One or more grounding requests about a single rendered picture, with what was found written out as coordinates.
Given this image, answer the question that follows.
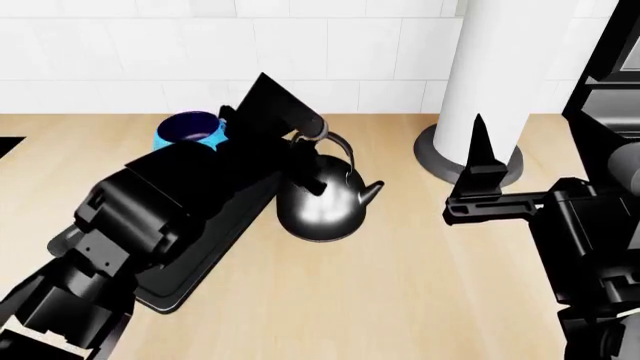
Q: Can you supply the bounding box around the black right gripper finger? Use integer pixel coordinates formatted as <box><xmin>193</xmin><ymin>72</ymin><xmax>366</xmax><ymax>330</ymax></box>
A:
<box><xmin>448</xmin><ymin>112</ymin><xmax>507</xmax><ymax>200</ymax></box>

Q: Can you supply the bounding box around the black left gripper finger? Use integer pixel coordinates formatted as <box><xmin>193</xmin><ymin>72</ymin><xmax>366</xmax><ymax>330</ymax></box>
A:
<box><xmin>294</xmin><ymin>138</ymin><xmax>330</xmax><ymax>197</ymax></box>
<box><xmin>233</xmin><ymin>72</ymin><xmax>327</xmax><ymax>141</ymax></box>

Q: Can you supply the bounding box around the shiny black kettle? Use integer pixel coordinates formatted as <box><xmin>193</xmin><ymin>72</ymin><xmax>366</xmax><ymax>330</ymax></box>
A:
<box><xmin>275</xmin><ymin>130</ymin><xmax>386</xmax><ymax>243</ymax></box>

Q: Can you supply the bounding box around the blue mug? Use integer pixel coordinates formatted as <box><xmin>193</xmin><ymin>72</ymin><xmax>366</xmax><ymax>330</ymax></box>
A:
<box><xmin>151</xmin><ymin>109</ymin><xmax>231</xmax><ymax>153</ymax></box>

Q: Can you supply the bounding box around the black rectangular tray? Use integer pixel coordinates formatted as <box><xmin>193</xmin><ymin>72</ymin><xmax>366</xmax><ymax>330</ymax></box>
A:
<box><xmin>46</xmin><ymin>164</ymin><xmax>287</xmax><ymax>315</ymax></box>

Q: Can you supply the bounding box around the grey paper towel holder base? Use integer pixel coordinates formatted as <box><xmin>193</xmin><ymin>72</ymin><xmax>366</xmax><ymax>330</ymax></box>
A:
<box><xmin>413</xmin><ymin>122</ymin><xmax>526</xmax><ymax>188</ymax></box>

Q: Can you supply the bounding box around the white paper towel roll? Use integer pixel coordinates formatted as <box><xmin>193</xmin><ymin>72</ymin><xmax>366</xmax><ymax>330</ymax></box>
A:
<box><xmin>431</xmin><ymin>0</ymin><xmax>617</xmax><ymax>174</ymax></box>

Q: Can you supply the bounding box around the black countertop appliance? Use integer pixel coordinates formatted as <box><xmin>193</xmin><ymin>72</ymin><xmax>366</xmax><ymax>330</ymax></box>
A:
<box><xmin>561</xmin><ymin>0</ymin><xmax>640</xmax><ymax>151</ymax></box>

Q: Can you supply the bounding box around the black cooktop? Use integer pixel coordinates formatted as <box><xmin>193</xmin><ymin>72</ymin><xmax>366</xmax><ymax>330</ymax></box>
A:
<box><xmin>0</xmin><ymin>135</ymin><xmax>27</xmax><ymax>159</ymax></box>

